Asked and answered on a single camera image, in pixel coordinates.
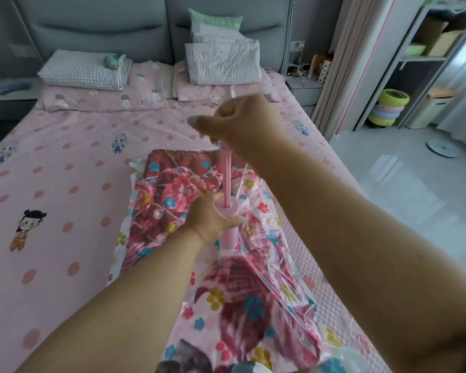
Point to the person's right hand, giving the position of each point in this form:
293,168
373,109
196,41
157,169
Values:
248,126

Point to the person's left hand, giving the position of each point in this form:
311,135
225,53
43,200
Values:
207,221

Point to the lilac hand pump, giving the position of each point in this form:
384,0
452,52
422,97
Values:
229,236

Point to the flower-print plastic storage bag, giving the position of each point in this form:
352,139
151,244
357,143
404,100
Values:
115,256

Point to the red floral blanket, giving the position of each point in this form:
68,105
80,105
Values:
237,318

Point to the person's left forearm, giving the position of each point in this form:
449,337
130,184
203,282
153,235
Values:
120,314

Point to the person's right forearm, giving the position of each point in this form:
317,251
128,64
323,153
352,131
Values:
373,268

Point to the white lidded bin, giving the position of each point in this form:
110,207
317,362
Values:
429,110

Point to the white bedside cabinet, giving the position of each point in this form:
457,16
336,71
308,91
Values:
9,108
306,96

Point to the grey dotted quilt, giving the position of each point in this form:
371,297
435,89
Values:
223,64

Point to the white black-dotted cylinder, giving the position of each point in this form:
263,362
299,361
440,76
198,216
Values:
324,71

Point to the pale green pillow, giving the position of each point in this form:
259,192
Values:
215,19

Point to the white pink curtain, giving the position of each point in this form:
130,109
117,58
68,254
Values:
347,69

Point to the pastel striped round stool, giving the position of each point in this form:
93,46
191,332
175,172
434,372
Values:
389,108

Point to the small teal plush toy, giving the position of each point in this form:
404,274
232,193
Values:
112,62

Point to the pink cartoon bed sheet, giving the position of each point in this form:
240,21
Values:
62,178

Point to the grey upholstered headboard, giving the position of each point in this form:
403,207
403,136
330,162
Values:
105,34

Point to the grey open shelf unit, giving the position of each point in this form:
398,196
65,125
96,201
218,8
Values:
411,73

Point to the white checked folded pillow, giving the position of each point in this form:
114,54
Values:
79,71

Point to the green tissue box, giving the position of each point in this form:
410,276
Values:
415,49

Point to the round white floor disc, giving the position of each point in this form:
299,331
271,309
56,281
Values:
443,148

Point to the yellow cardboard box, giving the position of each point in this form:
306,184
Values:
444,43

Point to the grey sheer curtain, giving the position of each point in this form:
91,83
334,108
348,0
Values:
464,108

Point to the white wall socket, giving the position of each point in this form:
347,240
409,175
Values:
297,45

